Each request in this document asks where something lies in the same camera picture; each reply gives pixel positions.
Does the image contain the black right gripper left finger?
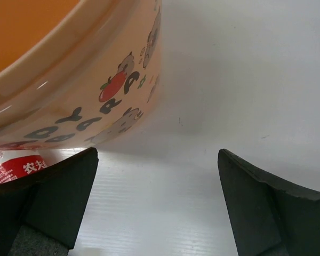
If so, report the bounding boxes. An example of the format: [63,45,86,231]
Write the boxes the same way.
[0,147,99,255]

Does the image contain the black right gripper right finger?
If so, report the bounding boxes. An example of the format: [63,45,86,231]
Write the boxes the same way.
[218,149,320,255]

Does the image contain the orange plastic bin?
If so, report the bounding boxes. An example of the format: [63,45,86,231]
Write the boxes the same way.
[0,1,163,150]

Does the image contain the red label plastic bottle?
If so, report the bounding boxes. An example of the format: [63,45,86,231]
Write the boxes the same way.
[0,150,47,184]

